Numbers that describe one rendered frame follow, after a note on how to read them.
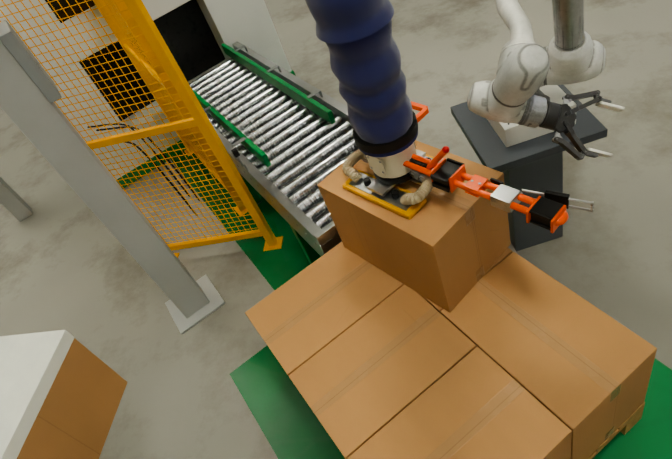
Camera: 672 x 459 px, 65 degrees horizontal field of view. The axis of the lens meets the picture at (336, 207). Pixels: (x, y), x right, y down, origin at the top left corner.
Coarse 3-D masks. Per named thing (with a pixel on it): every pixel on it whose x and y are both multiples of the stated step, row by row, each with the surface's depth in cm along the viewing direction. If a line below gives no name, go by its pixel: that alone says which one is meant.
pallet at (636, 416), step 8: (640, 408) 196; (632, 416) 195; (640, 416) 203; (624, 424) 194; (632, 424) 202; (616, 432) 193; (624, 432) 202; (608, 440) 192; (600, 448) 191; (592, 456) 190
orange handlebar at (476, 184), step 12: (420, 108) 203; (420, 156) 183; (420, 168) 179; (456, 180) 170; (468, 180) 170; (480, 180) 166; (468, 192) 168; (480, 192) 164; (516, 204) 156; (564, 216) 148
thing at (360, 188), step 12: (348, 180) 204; (360, 180) 201; (372, 180) 199; (360, 192) 198; (372, 192) 195; (396, 192) 188; (408, 192) 190; (384, 204) 190; (396, 204) 187; (420, 204) 184; (408, 216) 182
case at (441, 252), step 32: (352, 192) 203; (352, 224) 212; (384, 224) 189; (416, 224) 182; (448, 224) 177; (480, 224) 189; (384, 256) 210; (416, 256) 187; (448, 256) 182; (480, 256) 199; (416, 288) 208; (448, 288) 191
